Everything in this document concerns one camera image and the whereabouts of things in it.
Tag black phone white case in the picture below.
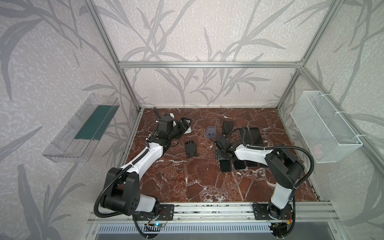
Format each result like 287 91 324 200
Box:
245 161 259 168

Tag large black phone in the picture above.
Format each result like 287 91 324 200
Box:
239 128 254 146

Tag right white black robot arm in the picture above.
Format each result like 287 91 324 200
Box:
215 136 308 220

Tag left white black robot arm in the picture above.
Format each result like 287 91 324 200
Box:
94 114 192 218

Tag lavender round base stand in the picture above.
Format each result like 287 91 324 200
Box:
205 126 218 140

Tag green circuit board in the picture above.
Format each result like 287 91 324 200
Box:
145 222 167 232

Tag right black corrugated cable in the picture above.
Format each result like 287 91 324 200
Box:
225 127 315 188

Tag black corrugated cable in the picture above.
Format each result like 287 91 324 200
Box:
93 106 164 219
225 127 315 188

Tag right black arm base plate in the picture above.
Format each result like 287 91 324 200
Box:
252 202 294 221

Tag aluminium frame horizontal bar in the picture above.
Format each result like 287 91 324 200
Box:
119 61 301 69

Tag aluminium front rail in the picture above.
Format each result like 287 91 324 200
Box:
86 201 340 225

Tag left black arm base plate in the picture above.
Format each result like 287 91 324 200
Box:
135 204 175 221

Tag clear plastic wall bin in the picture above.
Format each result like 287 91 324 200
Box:
43 94 120 163

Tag white wire mesh basket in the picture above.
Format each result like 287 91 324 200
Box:
291 91 363 164

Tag left black corrugated cable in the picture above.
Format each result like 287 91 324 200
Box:
93 106 164 219

